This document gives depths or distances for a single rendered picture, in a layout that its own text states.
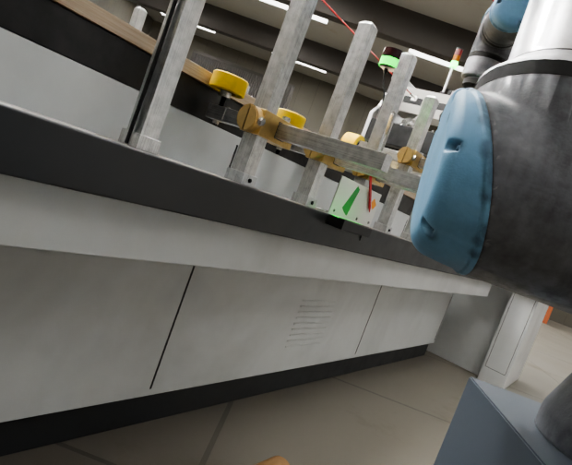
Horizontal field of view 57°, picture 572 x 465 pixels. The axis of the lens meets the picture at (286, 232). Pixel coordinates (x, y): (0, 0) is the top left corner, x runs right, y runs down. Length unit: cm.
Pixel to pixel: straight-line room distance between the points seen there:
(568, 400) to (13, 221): 67
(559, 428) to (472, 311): 331
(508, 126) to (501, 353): 326
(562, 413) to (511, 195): 20
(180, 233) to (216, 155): 35
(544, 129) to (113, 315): 99
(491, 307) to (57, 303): 308
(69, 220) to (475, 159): 59
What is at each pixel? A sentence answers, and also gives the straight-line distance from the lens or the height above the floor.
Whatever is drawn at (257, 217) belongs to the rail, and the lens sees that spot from 105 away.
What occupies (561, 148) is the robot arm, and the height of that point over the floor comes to 82.
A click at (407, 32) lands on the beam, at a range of 717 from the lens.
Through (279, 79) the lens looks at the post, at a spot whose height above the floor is 91.
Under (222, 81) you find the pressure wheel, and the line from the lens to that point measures 114.
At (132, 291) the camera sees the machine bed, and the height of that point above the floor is 39.
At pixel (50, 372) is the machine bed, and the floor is 20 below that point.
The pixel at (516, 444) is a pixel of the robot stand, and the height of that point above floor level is 59.
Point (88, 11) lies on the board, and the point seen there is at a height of 88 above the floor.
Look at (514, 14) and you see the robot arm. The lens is 122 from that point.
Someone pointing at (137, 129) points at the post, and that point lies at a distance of 83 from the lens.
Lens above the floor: 72
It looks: 5 degrees down
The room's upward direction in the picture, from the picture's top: 20 degrees clockwise
